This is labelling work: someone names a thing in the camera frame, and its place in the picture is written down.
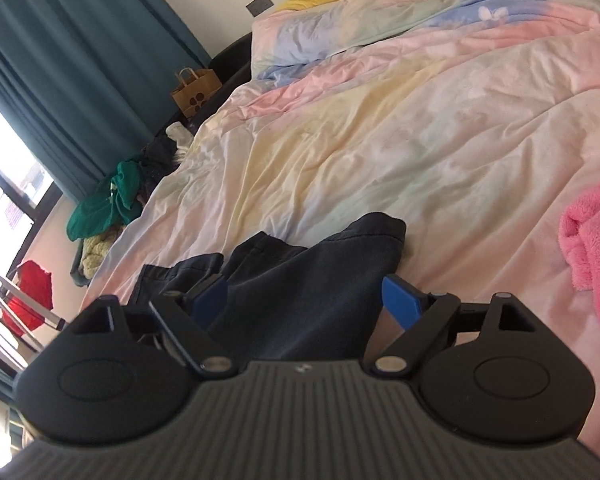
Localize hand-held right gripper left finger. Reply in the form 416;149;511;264
70;275;238;378

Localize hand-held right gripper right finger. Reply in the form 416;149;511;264
370;274;541;376

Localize dark drawstring pants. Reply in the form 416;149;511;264
130;212;407;361

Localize black clothes pile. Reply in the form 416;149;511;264
140;135;186;196

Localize yellow knitted cloth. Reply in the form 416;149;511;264
80;232;128;279

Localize green garment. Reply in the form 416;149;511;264
66;160;146;242

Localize pastel duvet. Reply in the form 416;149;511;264
77;0;600;466

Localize white cloth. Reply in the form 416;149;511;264
166;122;194;154

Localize red cloth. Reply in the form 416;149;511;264
0;260;54;336

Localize pink fluffy cloth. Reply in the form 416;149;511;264
558;162;600;328

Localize brown paper bag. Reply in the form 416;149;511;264
170;67;222;120

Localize black sofa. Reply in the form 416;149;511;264
70;32;254;288

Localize black framed window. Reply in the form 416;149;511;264
0;85;63;242

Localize teal curtain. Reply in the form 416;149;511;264
0;0;213;204

